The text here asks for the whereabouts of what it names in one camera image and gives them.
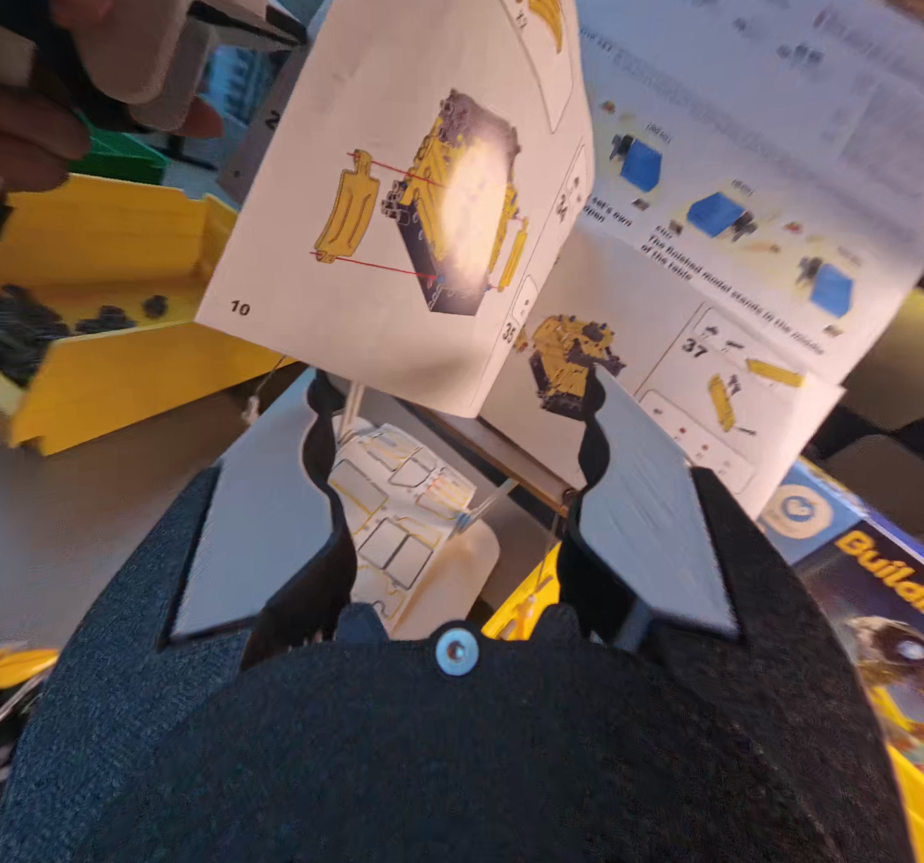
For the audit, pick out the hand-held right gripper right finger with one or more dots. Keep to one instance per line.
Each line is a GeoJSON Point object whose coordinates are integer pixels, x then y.
{"type": "Point", "coordinates": [650, 516]}

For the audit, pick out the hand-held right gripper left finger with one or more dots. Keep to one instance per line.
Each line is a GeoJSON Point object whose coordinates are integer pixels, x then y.
{"type": "Point", "coordinates": [252, 531]}

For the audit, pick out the instruction booklet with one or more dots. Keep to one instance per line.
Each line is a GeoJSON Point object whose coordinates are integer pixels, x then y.
{"type": "Point", "coordinates": [346, 120]}

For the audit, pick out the pile of small connector pins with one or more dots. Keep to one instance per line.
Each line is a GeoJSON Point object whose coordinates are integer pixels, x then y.
{"type": "Point", "coordinates": [21, 667]}

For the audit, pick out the white task instruction sheet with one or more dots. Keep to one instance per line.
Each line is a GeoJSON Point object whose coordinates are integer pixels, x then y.
{"type": "Point", "coordinates": [758, 84]}

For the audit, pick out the person's left hand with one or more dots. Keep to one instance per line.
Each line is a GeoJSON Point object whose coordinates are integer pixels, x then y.
{"type": "Point", "coordinates": [36, 141]}

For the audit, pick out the green plastic bin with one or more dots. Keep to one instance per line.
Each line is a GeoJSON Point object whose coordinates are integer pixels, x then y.
{"type": "Point", "coordinates": [123, 159]}

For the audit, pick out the sticker sheet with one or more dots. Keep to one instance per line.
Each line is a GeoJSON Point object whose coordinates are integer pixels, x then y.
{"type": "Point", "coordinates": [382, 488]}

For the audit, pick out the white book stand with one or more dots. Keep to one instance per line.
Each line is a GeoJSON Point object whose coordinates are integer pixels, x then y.
{"type": "Point", "coordinates": [462, 574]}

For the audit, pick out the blue toy kit box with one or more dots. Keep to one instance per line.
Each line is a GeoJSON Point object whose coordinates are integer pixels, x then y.
{"type": "Point", "coordinates": [852, 589]}

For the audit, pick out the heap of dark connector pieces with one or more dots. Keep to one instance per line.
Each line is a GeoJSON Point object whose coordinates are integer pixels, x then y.
{"type": "Point", "coordinates": [29, 336]}

